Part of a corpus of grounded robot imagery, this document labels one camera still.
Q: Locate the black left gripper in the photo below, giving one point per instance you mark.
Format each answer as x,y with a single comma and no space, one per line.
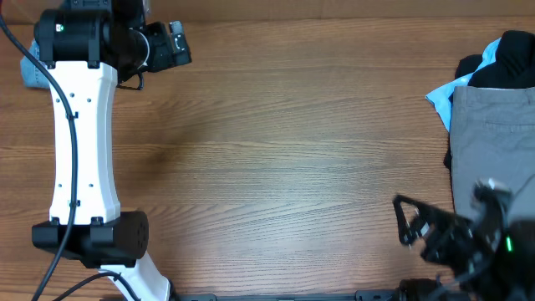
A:
159,36

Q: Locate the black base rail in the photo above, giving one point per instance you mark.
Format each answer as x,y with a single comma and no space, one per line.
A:
360,295

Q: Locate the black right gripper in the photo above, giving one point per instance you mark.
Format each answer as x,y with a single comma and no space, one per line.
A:
446,227

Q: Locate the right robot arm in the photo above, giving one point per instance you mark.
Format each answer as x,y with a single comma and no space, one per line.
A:
509,276

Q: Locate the blue denim jeans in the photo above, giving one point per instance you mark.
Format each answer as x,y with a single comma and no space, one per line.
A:
32,77

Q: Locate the light blue cloth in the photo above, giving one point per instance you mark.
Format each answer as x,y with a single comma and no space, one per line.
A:
441,97

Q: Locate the grey shorts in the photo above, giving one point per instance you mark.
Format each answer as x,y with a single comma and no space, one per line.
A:
492,136

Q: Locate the black garment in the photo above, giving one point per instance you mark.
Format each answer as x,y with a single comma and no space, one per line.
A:
513,68

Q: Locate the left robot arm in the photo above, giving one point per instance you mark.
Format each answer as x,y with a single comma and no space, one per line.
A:
90,49

